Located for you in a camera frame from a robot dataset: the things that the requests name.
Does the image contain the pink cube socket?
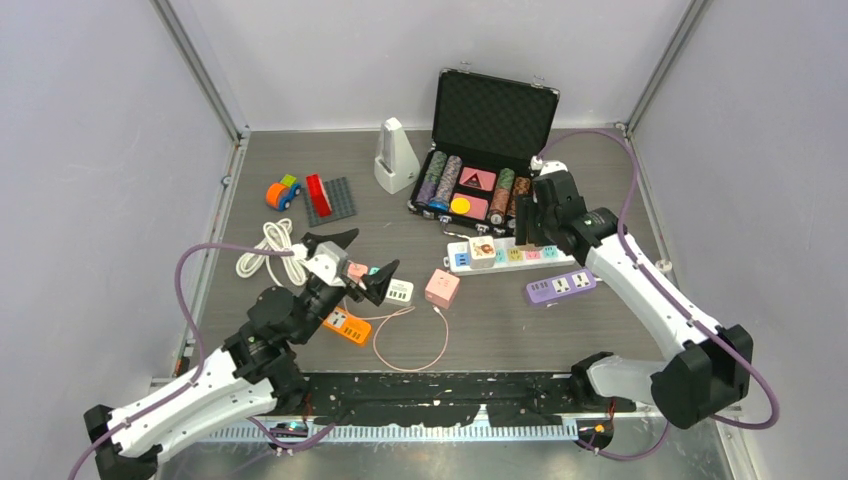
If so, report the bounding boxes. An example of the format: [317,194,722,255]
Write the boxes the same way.
[424,269,460,309]

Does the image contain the purple power strip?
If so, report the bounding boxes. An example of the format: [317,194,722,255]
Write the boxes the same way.
[524,269,598,307]

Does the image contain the white cube socket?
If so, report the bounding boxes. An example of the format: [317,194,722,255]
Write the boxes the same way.
[468,235,497,270]

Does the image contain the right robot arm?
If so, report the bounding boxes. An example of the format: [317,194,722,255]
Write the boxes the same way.
[515,162,753,429]

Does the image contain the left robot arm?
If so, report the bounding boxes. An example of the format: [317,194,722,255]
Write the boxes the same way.
[68,229,400,479]

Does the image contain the pink charger plug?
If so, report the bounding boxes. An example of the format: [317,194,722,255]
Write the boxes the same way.
[347,262,369,283]

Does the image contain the white power strip with usb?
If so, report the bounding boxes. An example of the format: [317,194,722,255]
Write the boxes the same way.
[384,279,414,307]

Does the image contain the orange power strip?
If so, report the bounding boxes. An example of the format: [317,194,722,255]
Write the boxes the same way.
[323,307,372,346]

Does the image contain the grey building baseplate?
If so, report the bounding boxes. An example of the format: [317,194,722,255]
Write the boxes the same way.
[305,177,357,227]

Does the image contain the red toy brick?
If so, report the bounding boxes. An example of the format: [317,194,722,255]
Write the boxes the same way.
[306,174,333,218]

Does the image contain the white colourful power strip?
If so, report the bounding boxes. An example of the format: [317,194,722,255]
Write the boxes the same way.
[443,237,576,276]

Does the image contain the toy car blocks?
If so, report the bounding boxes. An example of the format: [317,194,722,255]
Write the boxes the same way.
[265,174,302,212]

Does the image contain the white metronome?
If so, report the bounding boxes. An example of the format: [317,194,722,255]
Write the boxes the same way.
[374,117,420,195]

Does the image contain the black poker chip case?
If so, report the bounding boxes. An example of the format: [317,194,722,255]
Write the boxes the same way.
[407,68,560,237]

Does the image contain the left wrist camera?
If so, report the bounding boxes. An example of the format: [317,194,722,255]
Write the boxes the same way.
[290,241,349,287]

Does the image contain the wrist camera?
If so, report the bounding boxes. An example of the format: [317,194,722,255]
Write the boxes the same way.
[530,156,568,178]
[290,241,349,287]

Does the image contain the pink usb cable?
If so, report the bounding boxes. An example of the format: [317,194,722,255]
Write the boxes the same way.
[334,298,450,373]

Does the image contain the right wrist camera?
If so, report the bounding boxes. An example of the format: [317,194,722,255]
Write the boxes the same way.
[530,156,568,178]

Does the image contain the white coiled power cord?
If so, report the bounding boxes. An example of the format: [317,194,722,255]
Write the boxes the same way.
[235,218,309,287]

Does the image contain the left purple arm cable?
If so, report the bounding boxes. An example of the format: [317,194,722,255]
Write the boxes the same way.
[66,243,296,480]

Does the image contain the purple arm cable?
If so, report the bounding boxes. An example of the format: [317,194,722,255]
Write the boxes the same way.
[66,243,296,480]
[535,129,782,463]

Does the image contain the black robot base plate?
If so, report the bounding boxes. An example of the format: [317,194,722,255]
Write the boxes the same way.
[274,372,636,427]

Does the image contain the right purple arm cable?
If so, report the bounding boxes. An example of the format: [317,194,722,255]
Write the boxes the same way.
[535,129,782,463]

